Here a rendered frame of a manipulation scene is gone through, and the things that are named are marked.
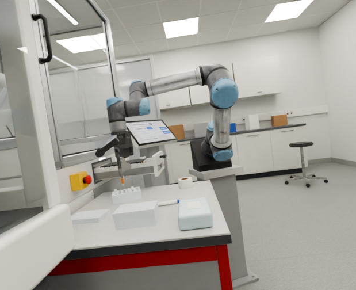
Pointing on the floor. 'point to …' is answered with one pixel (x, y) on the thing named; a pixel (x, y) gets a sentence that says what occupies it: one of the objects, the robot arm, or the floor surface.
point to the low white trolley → (148, 248)
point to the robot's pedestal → (230, 208)
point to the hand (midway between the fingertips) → (120, 175)
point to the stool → (302, 163)
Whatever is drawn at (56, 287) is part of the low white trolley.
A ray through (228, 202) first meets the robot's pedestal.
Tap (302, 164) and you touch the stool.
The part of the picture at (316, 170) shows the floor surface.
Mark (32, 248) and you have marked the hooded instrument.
